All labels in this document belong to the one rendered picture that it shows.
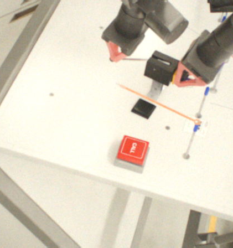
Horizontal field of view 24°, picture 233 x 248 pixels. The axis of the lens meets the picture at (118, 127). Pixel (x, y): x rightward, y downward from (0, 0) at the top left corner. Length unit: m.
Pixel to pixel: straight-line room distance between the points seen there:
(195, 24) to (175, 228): 2.14
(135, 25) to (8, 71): 0.30
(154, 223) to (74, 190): 1.84
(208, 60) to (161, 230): 2.27
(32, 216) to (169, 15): 0.54
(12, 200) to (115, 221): 0.37
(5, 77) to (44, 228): 0.35
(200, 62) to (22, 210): 0.50
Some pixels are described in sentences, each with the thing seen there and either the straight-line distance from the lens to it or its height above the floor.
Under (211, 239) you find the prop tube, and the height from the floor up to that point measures 1.04.
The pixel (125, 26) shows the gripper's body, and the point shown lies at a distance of 1.06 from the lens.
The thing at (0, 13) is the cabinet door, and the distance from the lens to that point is 1.71.
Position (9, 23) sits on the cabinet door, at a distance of 1.58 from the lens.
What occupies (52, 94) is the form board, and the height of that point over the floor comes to 0.94.
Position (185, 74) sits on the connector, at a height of 1.18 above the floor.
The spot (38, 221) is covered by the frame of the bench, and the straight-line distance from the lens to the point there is 1.26.
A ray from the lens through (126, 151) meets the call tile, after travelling 1.02.
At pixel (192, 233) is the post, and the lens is 1.44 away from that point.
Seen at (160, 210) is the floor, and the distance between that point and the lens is 3.25.
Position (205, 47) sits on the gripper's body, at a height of 1.26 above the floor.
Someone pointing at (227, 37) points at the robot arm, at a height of 1.31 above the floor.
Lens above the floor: 1.66
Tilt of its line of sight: 33 degrees down
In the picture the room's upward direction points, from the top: 77 degrees clockwise
